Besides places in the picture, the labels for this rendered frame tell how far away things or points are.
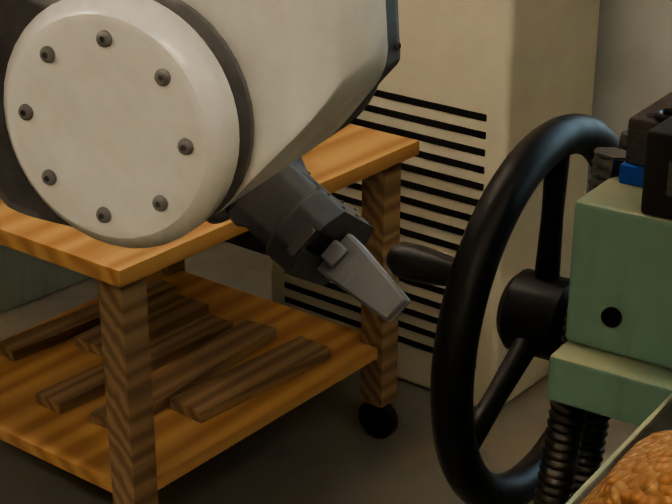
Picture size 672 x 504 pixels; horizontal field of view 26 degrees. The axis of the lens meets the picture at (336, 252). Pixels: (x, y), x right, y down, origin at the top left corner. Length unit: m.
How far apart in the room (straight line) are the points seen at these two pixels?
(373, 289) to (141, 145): 0.55
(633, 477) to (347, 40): 0.27
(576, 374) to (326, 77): 0.45
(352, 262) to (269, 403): 1.27
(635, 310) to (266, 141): 0.44
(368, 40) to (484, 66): 1.91
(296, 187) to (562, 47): 1.55
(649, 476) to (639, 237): 0.22
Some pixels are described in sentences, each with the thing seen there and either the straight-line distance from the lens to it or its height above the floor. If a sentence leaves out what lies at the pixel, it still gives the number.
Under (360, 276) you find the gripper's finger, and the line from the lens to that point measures 0.97.
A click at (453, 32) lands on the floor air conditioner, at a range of 2.38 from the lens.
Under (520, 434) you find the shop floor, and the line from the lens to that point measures 2.52.
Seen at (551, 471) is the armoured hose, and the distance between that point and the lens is 0.96.
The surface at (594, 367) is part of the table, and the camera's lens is 0.85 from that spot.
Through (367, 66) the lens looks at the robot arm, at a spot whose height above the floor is 1.13.
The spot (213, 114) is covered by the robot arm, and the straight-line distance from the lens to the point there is 0.42.
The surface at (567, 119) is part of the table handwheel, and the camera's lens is 1.00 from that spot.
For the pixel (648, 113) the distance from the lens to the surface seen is 0.87.
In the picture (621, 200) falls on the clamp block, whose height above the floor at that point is 0.96.
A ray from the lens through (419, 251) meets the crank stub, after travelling 0.95.
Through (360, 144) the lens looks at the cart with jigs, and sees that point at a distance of 2.27.
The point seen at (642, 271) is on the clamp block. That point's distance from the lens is 0.83.
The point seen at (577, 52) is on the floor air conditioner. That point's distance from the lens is 2.52.
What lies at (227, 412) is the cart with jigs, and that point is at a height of 0.18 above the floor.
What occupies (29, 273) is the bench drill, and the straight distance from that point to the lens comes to 3.02.
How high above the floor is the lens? 1.25
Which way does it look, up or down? 23 degrees down
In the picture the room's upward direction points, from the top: straight up
